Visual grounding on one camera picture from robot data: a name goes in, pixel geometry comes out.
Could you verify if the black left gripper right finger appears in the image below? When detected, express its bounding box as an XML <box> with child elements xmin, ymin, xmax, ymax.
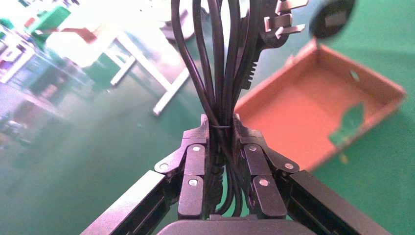
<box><xmin>231</xmin><ymin>113</ymin><xmax>392</xmax><ymax>235</ymax></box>

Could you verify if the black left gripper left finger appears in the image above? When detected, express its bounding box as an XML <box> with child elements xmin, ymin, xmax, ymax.
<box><xmin>80</xmin><ymin>114</ymin><xmax>211</xmax><ymax>235</ymax></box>

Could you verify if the black power cable with plug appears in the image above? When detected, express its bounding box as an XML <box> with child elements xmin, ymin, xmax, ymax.
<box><xmin>171</xmin><ymin>0</ymin><xmax>310</xmax><ymax>217</ymax></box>

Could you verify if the black wired computer mouse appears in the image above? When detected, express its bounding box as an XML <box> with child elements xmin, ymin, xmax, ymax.
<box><xmin>308</xmin><ymin>0</ymin><xmax>357</xmax><ymax>40</ymax></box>

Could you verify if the white background table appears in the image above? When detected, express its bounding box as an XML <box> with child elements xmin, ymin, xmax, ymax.
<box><xmin>45</xmin><ymin>19</ymin><xmax>192</xmax><ymax>118</ymax></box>

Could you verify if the green table cloth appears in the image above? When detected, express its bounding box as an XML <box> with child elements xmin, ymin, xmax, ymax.
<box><xmin>224</xmin><ymin>0</ymin><xmax>415</xmax><ymax>235</ymax></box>

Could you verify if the green topped background table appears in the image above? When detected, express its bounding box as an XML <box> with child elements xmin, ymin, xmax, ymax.
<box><xmin>23</xmin><ymin>4</ymin><xmax>72</xmax><ymax>35</ymax></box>

